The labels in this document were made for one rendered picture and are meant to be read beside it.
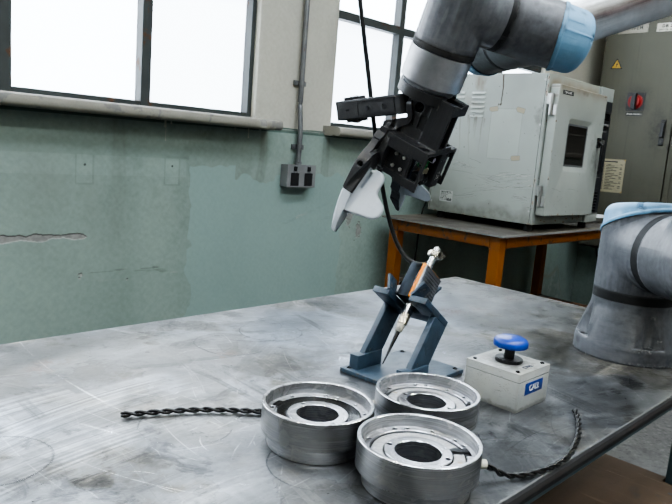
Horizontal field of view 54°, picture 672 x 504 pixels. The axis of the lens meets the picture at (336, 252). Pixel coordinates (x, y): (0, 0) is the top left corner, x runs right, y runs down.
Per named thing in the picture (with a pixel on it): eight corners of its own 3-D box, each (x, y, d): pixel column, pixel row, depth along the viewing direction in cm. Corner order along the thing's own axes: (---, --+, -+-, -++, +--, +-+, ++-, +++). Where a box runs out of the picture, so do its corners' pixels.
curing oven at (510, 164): (545, 235, 269) (567, 71, 259) (425, 215, 311) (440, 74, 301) (607, 230, 313) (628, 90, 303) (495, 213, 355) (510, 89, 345)
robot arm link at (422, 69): (399, 38, 76) (435, 39, 82) (386, 76, 78) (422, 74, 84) (453, 64, 73) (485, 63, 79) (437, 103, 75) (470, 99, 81)
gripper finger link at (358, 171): (347, 188, 80) (391, 131, 80) (338, 182, 81) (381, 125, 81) (358, 202, 84) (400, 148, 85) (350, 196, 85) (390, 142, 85)
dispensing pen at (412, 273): (365, 354, 80) (422, 237, 85) (380, 367, 83) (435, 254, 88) (379, 358, 78) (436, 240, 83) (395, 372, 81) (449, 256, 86)
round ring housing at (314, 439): (237, 449, 60) (240, 406, 59) (291, 411, 69) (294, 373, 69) (344, 481, 56) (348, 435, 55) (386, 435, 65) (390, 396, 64)
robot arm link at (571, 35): (559, 20, 84) (481, -5, 82) (610, 4, 74) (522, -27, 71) (541, 82, 85) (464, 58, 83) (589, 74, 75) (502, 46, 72)
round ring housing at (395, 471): (363, 517, 50) (367, 467, 50) (346, 453, 61) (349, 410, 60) (495, 518, 52) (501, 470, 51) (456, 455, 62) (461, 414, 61)
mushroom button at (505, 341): (512, 385, 75) (518, 343, 74) (482, 375, 78) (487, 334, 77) (530, 378, 78) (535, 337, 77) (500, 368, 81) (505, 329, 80)
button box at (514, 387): (516, 414, 73) (521, 372, 72) (462, 394, 78) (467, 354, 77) (550, 398, 79) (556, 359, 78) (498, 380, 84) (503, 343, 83)
